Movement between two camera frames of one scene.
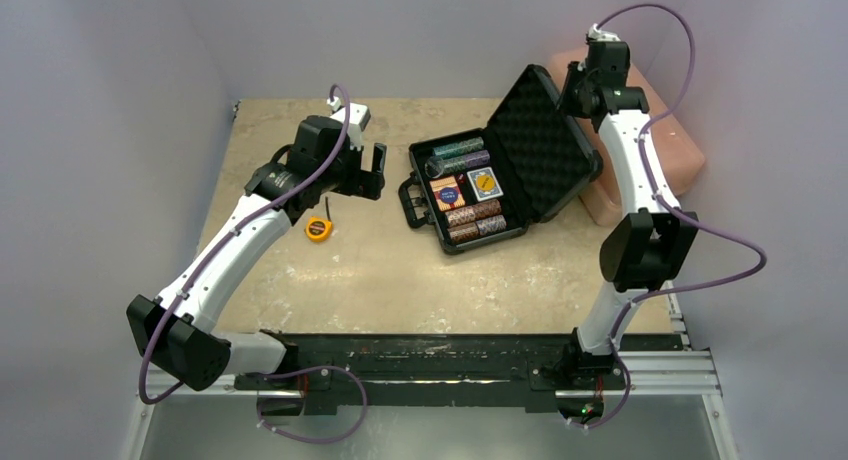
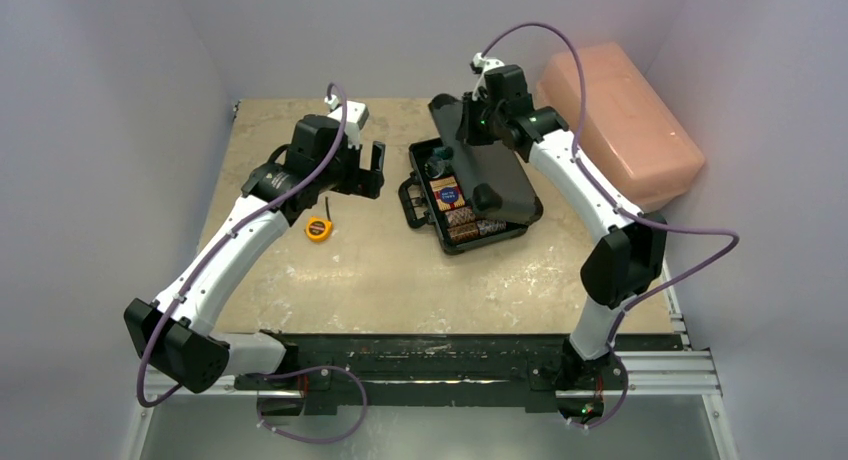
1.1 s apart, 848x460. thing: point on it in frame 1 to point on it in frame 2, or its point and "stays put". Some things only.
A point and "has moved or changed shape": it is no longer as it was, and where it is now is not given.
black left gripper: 366,184 stays put
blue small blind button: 449,195 stays put
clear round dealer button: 434,167 stays put
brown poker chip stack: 463,232 stays put
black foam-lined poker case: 491,184 has moved or changed shape
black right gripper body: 573,98 to 486,119
